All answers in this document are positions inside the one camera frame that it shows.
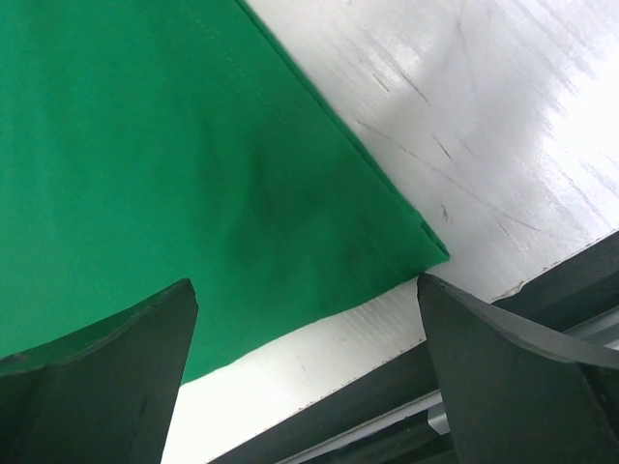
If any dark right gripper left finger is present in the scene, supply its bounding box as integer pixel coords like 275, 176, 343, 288
1, 278, 198, 463

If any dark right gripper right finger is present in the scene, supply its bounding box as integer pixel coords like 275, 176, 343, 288
417, 275, 618, 463

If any green t shirt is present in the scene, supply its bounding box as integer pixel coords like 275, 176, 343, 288
1, 1, 449, 381

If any aluminium front rail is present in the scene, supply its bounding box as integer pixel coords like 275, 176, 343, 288
281, 306, 618, 463

